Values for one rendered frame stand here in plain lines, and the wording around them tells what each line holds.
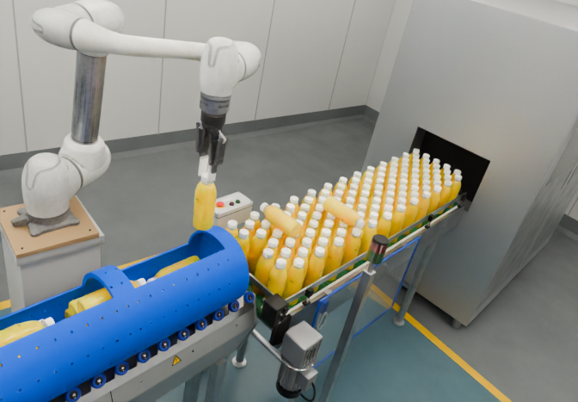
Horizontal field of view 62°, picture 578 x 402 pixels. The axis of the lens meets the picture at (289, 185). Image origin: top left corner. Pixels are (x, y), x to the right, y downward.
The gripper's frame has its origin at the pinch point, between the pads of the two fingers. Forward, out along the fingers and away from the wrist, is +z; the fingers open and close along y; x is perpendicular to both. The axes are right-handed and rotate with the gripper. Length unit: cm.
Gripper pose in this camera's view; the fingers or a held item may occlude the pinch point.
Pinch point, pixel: (207, 169)
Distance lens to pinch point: 156.3
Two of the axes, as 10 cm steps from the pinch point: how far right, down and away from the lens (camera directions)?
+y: 7.0, 4.6, -5.5
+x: 6.9, -2.4, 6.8
